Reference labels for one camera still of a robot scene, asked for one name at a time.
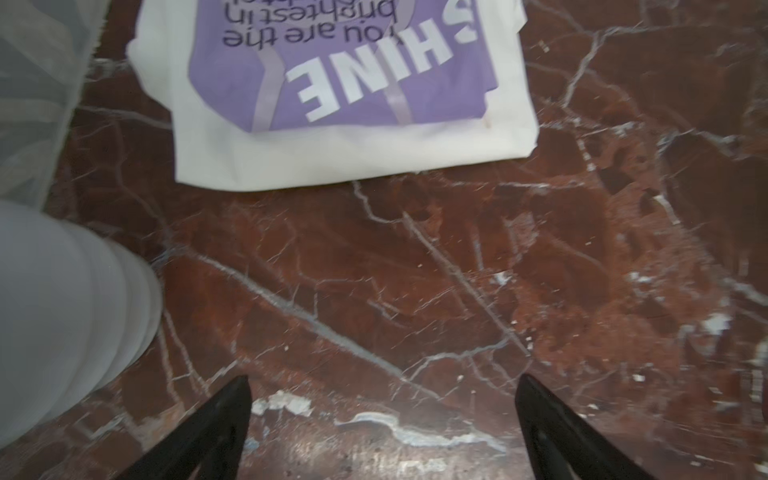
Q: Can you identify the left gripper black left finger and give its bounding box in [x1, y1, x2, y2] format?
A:
[118, 375, 252, 479]

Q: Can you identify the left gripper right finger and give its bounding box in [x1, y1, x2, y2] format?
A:
[515, 374, 652, 479]

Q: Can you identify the purple t shirt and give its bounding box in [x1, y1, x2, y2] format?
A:
[188, 0, 498, 133]

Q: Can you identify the potted orange flower plant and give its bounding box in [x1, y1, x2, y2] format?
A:
[1, 201, 163, 446]

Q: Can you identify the folded white t shirt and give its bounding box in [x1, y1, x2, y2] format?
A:
[126, 1, 539, 192]

